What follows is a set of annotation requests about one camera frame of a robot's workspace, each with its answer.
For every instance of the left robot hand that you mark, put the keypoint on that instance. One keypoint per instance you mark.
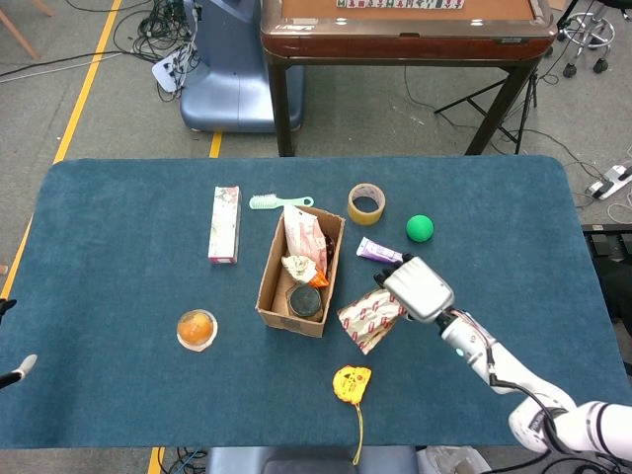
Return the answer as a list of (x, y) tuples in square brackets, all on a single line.
[(24, 365)]

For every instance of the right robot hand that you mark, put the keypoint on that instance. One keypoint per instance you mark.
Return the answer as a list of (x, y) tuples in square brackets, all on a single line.
[(419, 291)]

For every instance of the red patterned snack packet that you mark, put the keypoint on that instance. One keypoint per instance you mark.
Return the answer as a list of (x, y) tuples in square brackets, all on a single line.
[(368, 321)]

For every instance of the yellow tape measure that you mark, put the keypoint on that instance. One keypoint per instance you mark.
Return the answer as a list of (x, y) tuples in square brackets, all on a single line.
[(350, 382)]

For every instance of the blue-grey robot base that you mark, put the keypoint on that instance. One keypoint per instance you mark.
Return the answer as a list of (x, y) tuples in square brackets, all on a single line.
[(232, 89)]

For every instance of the yellow packing tape roll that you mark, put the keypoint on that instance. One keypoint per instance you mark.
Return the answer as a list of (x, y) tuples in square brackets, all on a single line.
[(365, 214)]

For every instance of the open cardboard box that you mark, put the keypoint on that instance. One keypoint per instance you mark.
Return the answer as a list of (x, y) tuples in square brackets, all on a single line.
[(291, 325)]

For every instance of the tall white pink box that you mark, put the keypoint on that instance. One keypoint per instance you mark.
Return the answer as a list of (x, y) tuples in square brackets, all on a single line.
[(224, 227)]

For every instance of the purple white tube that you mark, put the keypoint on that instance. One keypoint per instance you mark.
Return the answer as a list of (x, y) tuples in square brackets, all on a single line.
[(377, 253)]

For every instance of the green ball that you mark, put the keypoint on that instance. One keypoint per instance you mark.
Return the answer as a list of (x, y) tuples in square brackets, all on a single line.
[(419, 228)]

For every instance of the dark red snack packet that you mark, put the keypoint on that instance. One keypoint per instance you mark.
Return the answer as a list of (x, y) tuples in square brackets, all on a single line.
[(332, 244)]

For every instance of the dark round jar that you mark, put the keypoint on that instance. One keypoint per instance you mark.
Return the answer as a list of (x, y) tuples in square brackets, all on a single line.
[(304, 301)]

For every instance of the crumpled white wrapper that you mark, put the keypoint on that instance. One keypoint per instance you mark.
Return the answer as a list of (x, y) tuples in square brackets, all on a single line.
[(298, 268)]

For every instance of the white red-print paper bag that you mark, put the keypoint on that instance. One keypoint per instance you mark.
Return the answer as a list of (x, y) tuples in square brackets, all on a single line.
[(301, 234)]

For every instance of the blue felt table mat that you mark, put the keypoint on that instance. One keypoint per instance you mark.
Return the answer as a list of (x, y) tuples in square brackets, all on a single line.
[(123, 247)]

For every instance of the clear plastic bag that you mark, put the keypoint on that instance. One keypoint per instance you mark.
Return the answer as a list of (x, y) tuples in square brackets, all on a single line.
[(449, 461)]

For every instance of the orange fruit jelly cup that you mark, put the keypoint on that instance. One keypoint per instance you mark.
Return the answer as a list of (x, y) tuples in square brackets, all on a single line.
[(196, 330)]

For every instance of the mint green brush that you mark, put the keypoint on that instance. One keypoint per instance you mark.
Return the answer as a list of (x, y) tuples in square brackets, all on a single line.
[(264, 201)]

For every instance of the black case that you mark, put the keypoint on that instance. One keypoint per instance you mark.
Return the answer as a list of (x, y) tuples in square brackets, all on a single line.
[(612, 276)]

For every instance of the black folding stand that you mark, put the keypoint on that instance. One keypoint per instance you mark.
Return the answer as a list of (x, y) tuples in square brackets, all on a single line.
[(521, 123)]

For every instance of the grey black robot torso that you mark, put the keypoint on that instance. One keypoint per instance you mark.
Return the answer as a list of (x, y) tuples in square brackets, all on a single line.
[(306, 461)]

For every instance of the white power strip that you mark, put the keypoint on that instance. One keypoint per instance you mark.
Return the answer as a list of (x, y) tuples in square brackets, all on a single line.
[(609, 180)]

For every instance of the brown mahjong table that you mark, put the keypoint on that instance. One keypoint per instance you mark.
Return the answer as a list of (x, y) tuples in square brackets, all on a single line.
[(395, 47)]

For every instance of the face-up mahjong tile row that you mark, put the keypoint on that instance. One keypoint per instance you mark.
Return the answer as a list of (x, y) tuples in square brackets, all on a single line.
[(400, 4)]

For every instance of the chrome stool with casters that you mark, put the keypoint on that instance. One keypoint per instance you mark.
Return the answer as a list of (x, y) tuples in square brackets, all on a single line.
[(590, 29)]

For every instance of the white socket board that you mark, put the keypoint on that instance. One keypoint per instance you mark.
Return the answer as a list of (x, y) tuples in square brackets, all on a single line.
[(168, 74)]

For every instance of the white chair wooden legs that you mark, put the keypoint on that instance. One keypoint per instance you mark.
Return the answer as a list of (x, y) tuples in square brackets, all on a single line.
[(20, 34)]

